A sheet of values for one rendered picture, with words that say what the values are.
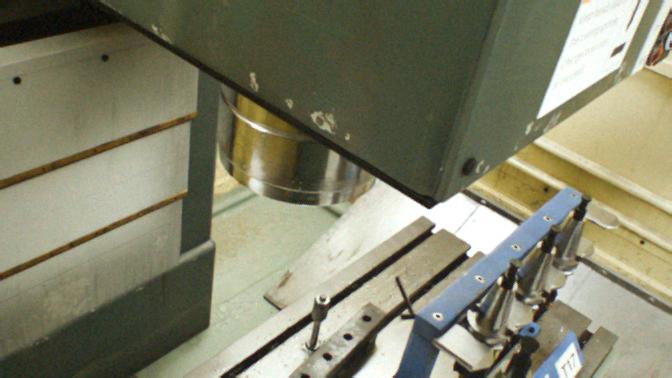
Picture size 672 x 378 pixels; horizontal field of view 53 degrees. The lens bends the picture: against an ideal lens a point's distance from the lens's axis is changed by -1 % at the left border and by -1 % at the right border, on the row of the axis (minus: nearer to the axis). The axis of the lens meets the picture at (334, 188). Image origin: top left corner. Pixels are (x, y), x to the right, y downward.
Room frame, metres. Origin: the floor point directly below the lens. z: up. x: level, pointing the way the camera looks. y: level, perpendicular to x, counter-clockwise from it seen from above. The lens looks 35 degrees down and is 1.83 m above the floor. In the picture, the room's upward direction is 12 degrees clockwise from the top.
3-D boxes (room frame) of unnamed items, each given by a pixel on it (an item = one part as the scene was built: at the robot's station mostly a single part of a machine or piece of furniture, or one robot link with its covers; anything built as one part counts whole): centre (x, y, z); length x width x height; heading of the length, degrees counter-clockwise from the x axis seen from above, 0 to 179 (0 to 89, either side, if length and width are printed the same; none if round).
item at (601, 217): (0.96, -0.45, 1.21); 0.07 x 0.05 x 0.01; 56
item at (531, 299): (0.74, -0.30, 1.21); 0.06 x 0.06 x 0.03
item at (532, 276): (0.73, -0.30, 1.26); 0.04 x 0.04 x 0.07
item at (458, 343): (0.60, -0.20, 1.21); 0.07 x 0.05 x 0.01; 56
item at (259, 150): (0.54, 0.04, 1.54); 0.16 x 0.16 x 0.12
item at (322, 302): (0.83, -0.02, 0.96); 0.03 x 0.03 x 0.13
